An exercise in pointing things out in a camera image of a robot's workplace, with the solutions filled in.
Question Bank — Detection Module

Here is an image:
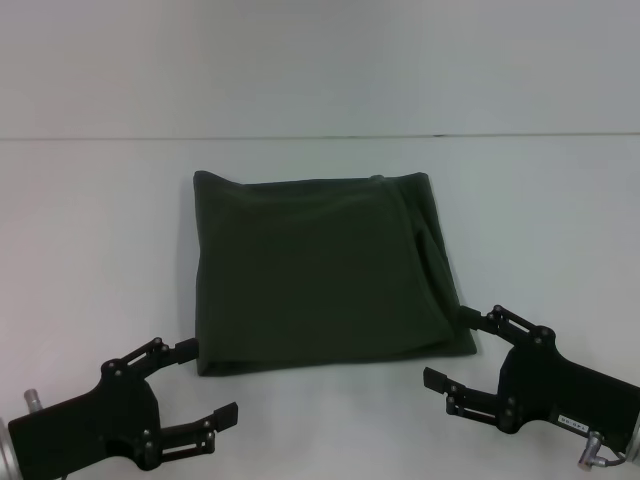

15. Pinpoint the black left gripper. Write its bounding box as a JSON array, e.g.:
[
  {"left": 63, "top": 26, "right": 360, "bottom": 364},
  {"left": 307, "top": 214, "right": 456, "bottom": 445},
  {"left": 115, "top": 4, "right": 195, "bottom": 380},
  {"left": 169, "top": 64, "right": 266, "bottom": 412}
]
[{"left": 7, "top": 337, "right": 239, "bottom": 474}]

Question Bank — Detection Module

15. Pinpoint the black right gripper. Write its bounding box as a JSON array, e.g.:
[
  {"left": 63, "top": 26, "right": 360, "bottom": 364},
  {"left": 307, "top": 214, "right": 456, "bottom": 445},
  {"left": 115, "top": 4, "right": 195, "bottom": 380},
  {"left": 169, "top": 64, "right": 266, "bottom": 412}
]
[{"left": 422, "top": 303, "right": 640, "bottom": 452}]

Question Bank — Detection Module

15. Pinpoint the dark green t-shirt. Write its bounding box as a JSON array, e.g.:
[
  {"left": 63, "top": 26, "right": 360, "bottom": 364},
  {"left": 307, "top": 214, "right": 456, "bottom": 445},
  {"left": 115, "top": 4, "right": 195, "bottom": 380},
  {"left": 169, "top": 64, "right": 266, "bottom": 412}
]
[{"left": 192, "top": 169, "right": 479, "bottom": 379}]

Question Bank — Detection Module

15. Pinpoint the silver right cable connector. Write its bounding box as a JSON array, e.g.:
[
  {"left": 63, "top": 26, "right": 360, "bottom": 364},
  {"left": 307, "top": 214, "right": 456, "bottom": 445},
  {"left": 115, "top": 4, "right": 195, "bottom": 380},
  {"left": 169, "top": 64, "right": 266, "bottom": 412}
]
[{"left": 575, "top": 433, "right": 609, "bottom": 472}]

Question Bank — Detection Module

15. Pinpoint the silver cable connector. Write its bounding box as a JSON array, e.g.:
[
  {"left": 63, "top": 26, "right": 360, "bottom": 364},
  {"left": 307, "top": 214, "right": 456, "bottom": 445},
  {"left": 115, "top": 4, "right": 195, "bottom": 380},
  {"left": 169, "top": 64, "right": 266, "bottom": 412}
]
[
  {"left": 575, "top": 433, "right": 609, "bottom": 472},
  {"left": 22, "top": 388, "right": 45, "bottom": 415}
]

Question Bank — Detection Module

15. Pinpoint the silver left cable connector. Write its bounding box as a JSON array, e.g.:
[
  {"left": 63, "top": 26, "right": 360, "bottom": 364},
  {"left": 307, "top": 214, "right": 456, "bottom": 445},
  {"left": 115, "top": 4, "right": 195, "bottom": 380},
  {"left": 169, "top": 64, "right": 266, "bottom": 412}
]
[{"left": 22, "top": 388, "right": 45, "bottom": 415}]

